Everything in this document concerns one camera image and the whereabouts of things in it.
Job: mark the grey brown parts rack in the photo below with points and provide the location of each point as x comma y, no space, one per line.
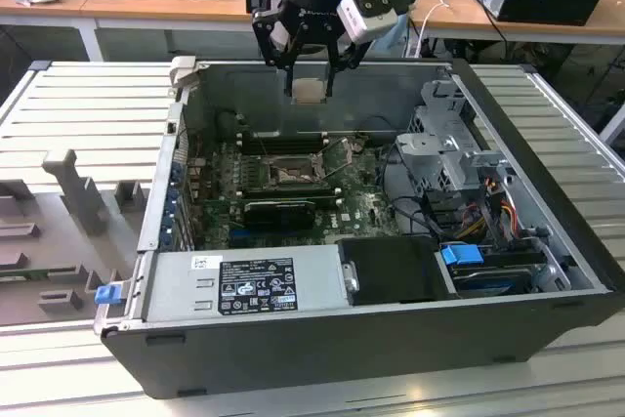
54,241

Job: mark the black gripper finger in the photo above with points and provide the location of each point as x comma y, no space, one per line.
273,41
346,58

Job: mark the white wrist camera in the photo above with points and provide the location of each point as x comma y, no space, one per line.
366,12

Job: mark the wooden desk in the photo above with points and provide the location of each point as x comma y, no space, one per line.
161,2

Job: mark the silver square CPU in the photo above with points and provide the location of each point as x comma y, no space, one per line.
308,92

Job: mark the black graphics card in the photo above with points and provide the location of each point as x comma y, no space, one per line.
278,214

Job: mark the grey power supply unit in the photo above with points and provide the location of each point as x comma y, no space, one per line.
176,290

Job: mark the grey metal drive cage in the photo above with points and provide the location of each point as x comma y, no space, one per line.
439,153

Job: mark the CPU socket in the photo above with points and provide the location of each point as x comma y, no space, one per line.
290,173

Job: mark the blue plastic case latch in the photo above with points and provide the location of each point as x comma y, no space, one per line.
107,295

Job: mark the black RAM slot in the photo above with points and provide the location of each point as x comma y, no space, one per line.
288,196
283,147
283,137
288,188

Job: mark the black open PC case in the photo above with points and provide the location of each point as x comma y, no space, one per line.
342,353

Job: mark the green motherboard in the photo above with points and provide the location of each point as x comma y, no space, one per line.
361,202

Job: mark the hard disk in blue carrier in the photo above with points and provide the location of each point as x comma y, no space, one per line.
461,258

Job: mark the green RAM stick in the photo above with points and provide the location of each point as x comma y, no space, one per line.
29,274

